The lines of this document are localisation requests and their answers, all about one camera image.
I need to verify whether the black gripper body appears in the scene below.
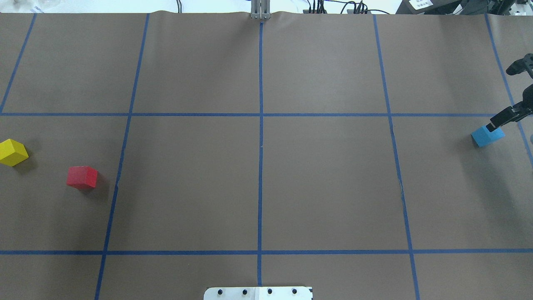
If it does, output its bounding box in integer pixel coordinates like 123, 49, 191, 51
512, 84, 533, 122

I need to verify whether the blue block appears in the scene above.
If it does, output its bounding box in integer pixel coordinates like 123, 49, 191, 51
471, 125, 505, 148

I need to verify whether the red block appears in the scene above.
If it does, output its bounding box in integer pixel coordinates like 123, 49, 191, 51
66, 166, 98, 190

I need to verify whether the black box with label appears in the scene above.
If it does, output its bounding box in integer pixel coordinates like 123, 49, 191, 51
395, 0, 494, 15

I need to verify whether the black power strip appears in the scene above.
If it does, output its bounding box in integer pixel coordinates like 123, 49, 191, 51
301, 1, 373, 15

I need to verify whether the yellow block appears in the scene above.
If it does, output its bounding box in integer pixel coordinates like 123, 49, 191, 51
0, 139, 29, 167

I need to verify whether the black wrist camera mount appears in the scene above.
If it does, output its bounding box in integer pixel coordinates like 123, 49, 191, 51
505, 53, 533, 78

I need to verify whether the aluminium frame post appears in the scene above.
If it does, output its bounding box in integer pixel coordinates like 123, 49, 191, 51
251, 0, 271, 20

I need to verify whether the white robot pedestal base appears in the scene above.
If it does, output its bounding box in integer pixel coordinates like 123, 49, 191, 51
203, 286, 314, 300

